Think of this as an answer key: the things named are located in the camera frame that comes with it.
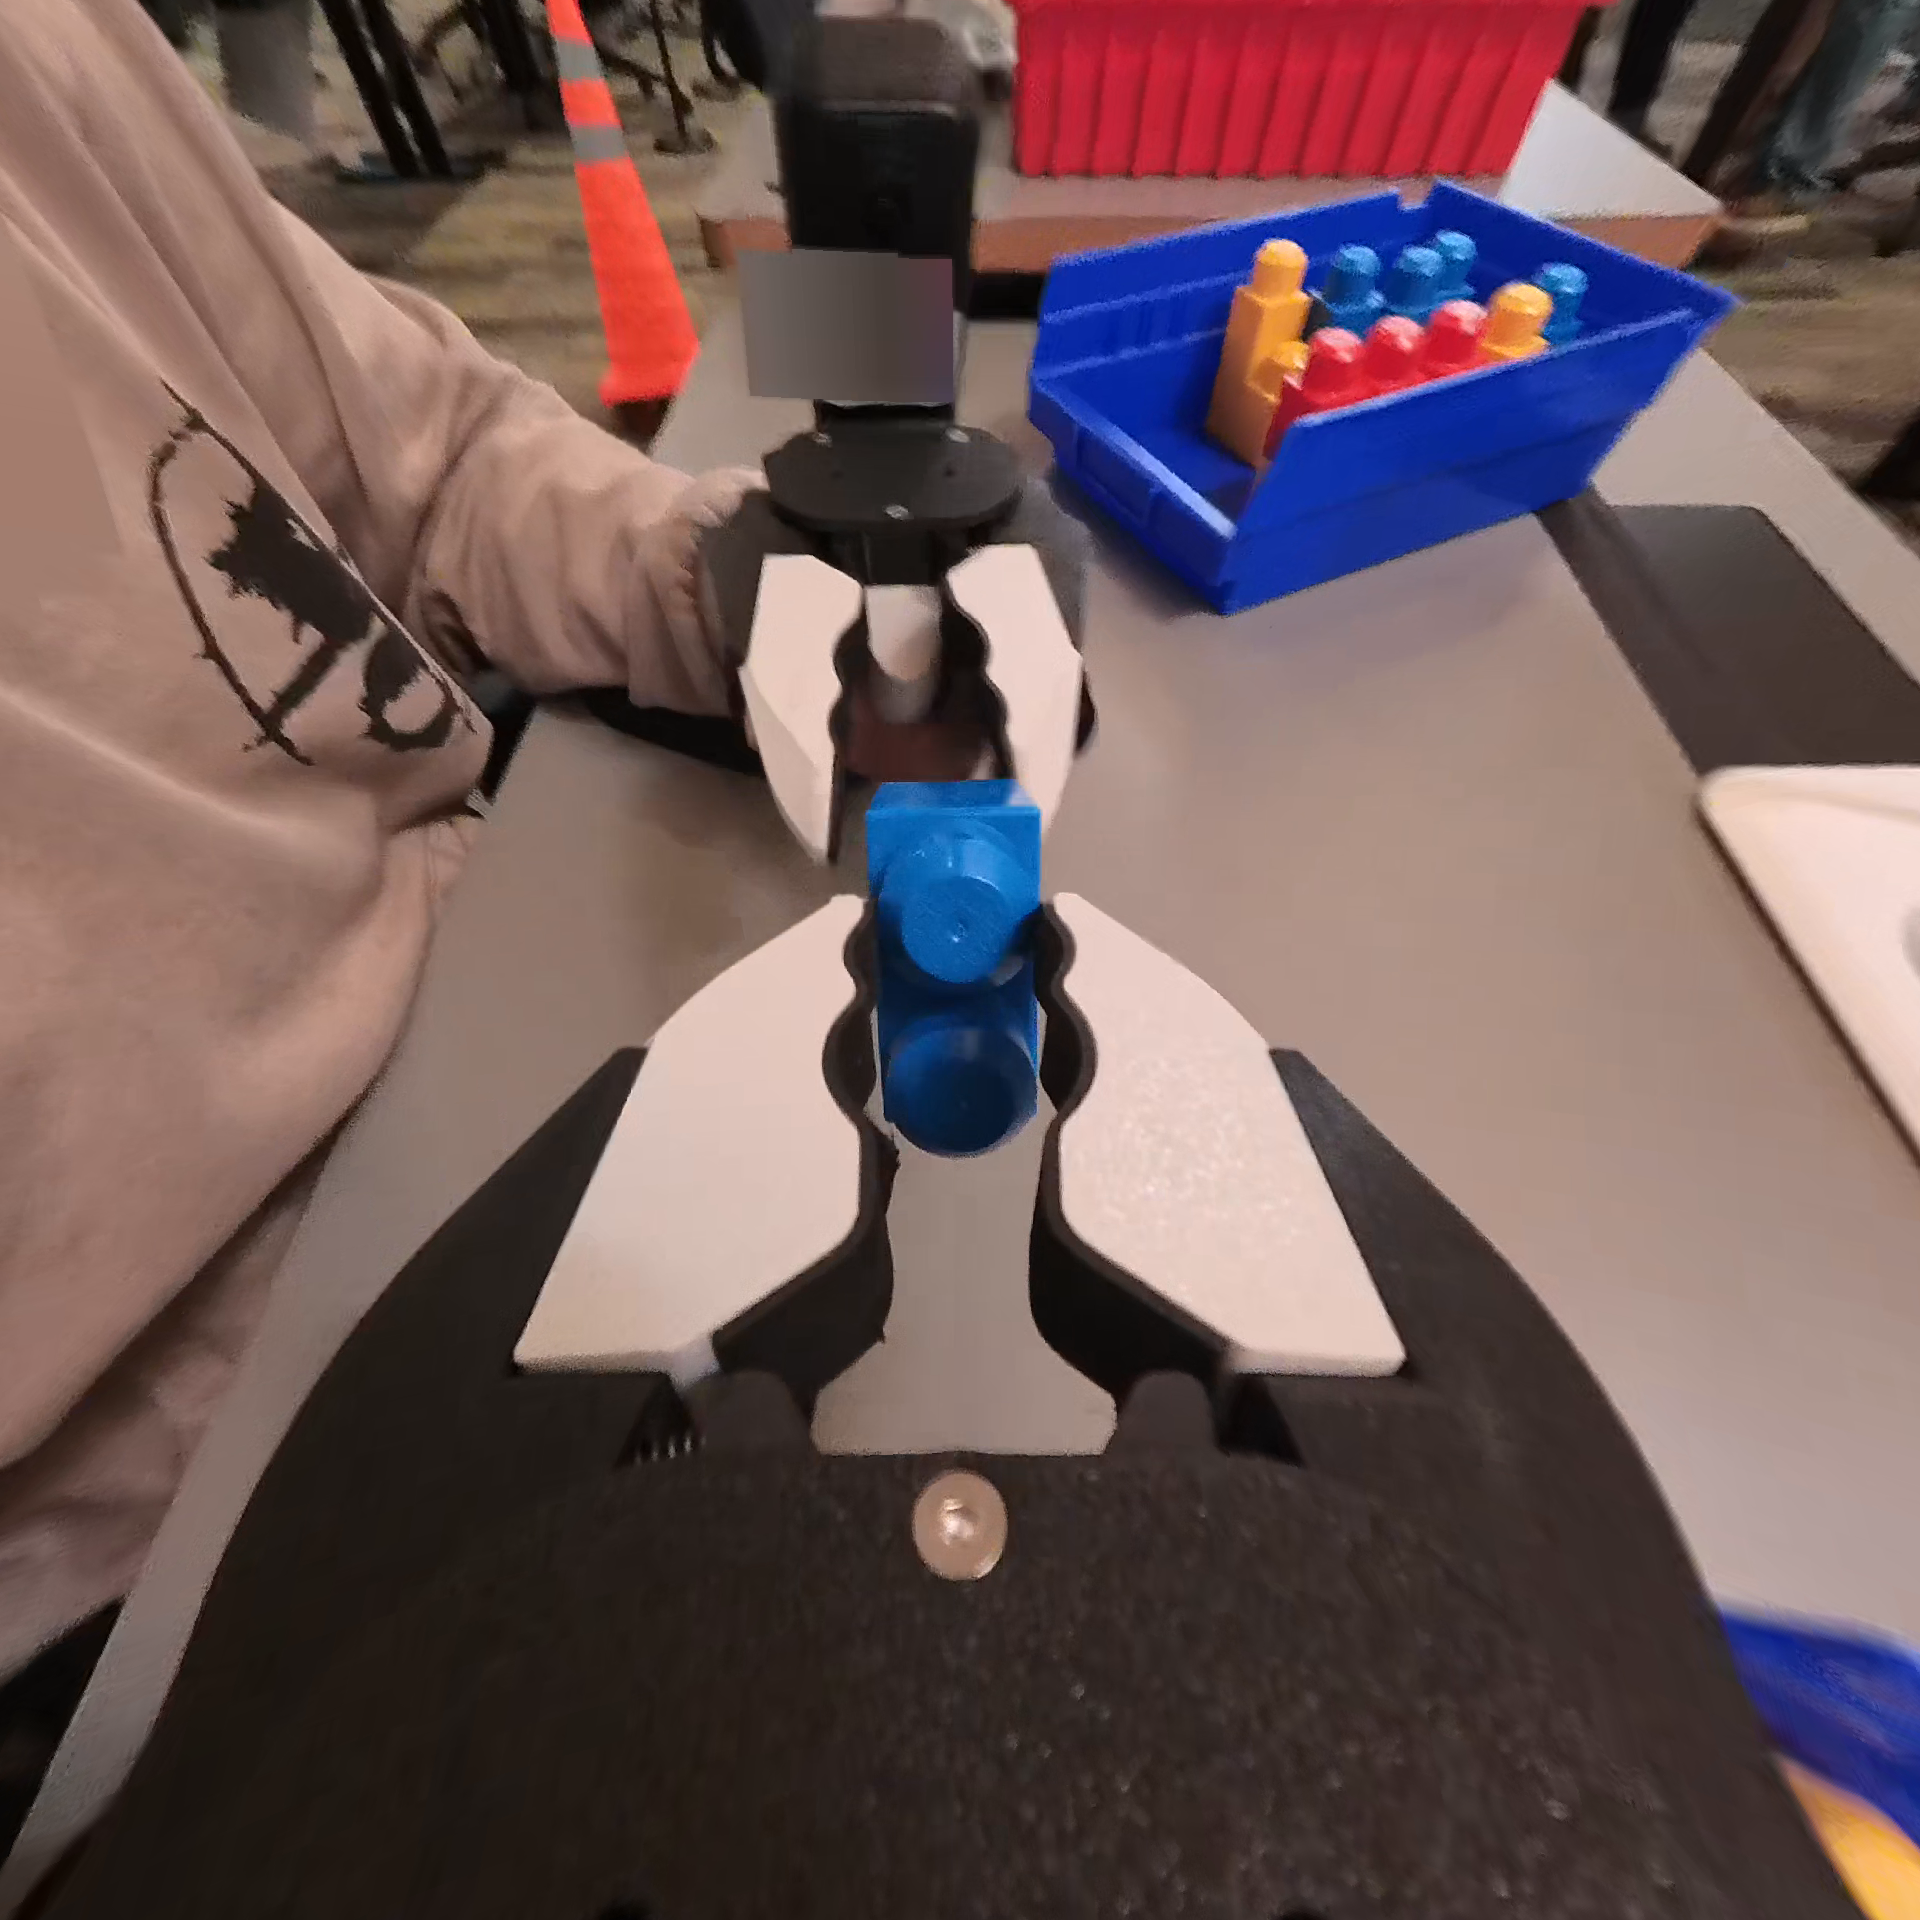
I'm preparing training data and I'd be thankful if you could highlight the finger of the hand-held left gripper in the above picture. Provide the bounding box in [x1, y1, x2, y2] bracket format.
[941, 543, 1087, 823]
[737, 555, 869, 870]

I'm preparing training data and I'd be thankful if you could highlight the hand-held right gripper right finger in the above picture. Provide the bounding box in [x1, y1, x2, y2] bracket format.
[1030, 892, 1409, 1423]

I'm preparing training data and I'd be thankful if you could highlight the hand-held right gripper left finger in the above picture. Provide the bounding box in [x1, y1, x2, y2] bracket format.
[513, 896, 898, 1422]

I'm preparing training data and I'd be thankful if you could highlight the blue one-stud block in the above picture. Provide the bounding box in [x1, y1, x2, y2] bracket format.
[869, 781, 1040, 983]

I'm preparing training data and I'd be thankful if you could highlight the blue two-stud block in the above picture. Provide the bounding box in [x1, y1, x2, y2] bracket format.
[879, 962, 1046, 1160]

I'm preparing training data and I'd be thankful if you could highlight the group of toy bricks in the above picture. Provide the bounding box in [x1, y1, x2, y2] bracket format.
[1207, 229, 1593, 467]

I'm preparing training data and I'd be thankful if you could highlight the blue plastic bin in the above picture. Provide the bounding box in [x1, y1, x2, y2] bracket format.
[1030, 179, 1740, 617]
[1710, 1604, 1920, 1920]

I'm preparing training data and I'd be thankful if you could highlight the person's left forearm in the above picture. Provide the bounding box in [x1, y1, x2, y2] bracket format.
[434, 324, 771, 723]

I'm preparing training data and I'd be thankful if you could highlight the orange traffic cone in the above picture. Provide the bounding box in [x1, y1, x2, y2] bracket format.
[542, 0, 703, 412]

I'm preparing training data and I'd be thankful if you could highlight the red plastic bin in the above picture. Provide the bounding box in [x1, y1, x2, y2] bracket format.
[1002, 0, 1599, 179]

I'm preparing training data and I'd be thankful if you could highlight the person in beige sweatshirt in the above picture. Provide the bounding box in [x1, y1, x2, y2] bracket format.
[0, 0, 710, 1676]

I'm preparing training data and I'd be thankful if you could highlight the white document stand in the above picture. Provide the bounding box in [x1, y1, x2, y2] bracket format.
[1696, 763, 1920, 1157]

